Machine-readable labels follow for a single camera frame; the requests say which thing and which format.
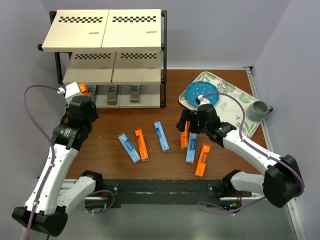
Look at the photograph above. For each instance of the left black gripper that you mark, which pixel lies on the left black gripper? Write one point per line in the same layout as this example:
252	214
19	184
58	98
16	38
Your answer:
94	115

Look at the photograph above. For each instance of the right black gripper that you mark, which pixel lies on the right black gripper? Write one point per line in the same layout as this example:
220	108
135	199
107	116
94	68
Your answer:
187	115

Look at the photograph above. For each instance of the orange toothpaste box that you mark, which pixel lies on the orange toothpaste box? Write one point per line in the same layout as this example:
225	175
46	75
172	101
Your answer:
202	161
184	139
141	145
83	89

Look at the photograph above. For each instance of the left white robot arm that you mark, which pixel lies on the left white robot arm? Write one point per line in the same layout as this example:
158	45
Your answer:
46	211

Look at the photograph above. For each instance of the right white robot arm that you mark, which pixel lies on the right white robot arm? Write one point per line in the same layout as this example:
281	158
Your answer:
279	179

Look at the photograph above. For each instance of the beige three-tier shelf rack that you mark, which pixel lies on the beige three-tier shelf rack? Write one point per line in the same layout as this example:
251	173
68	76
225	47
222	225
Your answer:
107	47

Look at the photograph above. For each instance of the blue dotted plate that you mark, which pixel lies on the blue dotted plate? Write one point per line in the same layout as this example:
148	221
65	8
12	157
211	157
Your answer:
198	88

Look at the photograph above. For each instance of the blue toothpaste box centre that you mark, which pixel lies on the blue toothpaste box centre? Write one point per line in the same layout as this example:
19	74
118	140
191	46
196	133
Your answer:
161	136

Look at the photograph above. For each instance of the blue toothpaste box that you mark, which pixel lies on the blue toothpaste box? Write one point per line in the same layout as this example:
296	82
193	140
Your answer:
129	148
191	149
161	136

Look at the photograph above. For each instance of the blue toothpaste box right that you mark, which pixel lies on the blue toothpaste box right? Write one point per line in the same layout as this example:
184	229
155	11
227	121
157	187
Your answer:
191	149

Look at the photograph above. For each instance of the floral rectangular serving tray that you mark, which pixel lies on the floral rectangular serving tray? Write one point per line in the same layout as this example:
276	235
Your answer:
231	99

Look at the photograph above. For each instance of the blue toothpaste box left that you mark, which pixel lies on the blue toothpaste box left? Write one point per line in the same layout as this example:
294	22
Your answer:
129	148

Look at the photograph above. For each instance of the grey ceramic mug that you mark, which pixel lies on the grey ceramic mug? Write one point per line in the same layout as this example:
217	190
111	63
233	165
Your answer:
258	110

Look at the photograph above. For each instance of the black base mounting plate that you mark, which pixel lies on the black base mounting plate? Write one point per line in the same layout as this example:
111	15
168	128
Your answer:
172	192

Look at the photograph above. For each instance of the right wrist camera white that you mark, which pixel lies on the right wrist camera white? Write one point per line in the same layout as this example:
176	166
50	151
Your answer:
201	100

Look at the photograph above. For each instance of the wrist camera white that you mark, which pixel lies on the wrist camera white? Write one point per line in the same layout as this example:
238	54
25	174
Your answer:
201	100
69	92

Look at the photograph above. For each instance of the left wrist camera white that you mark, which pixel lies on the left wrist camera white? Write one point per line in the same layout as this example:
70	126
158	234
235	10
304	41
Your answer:
69	92

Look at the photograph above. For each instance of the aluminium frame rail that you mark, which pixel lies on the aluminium frame rail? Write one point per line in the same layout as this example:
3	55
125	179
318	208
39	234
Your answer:
255	219

